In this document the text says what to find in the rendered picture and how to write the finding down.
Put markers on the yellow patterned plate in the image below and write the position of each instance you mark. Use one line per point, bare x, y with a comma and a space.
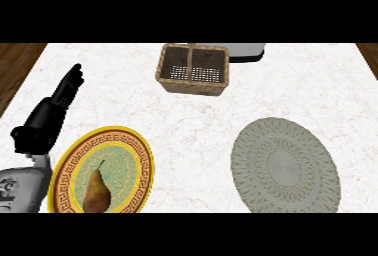
118, 146

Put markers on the pale grey appliance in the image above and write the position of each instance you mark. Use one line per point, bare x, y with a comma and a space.
245, 51

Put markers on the round grey woven placemat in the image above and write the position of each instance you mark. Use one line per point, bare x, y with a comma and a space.
285, 166

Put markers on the brown pear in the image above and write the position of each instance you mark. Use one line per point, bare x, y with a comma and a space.
98, 195

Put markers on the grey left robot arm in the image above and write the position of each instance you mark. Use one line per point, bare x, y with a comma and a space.
25, 186

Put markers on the wicker basket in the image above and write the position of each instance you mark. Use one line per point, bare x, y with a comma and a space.
192, 70

